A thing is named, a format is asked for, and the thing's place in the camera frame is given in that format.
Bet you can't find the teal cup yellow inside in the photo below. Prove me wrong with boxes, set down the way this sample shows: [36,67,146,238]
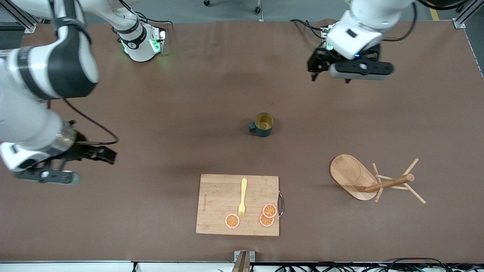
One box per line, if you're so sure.
[248,112,274,138]

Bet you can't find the bamboo cutting board metal handle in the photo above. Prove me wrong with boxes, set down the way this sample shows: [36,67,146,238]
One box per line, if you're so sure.
[195,174,284,237]

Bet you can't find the black left arm base cable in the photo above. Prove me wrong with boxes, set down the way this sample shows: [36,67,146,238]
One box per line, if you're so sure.
[290,18,329,40]

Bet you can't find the metal mount bracket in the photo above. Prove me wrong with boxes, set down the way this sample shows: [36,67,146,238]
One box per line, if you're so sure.
[233,250,256,272]

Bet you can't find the black cable bundle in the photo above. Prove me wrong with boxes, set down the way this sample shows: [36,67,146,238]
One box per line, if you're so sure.
[274,258,484,272]

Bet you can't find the yellow plastic fork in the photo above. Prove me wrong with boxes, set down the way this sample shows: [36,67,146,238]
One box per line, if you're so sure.
[238,178,248,218]

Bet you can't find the black right arm base cable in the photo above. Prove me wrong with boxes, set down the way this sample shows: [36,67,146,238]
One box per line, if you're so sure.
[113,0,174,29]

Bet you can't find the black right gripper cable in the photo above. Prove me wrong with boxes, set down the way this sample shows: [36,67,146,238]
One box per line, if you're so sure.
[47,97,119,146]

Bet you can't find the black arm base cable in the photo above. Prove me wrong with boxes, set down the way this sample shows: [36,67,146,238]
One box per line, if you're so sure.
[290,18,329,40]
[113,0,174,29]

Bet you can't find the aluminium frame post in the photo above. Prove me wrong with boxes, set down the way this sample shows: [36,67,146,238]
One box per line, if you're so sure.
[453,0,484,29]
[0,0,37,34]

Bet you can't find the wooden mug tree rack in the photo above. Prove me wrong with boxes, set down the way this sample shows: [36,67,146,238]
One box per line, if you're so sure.
[329,154,427,204]

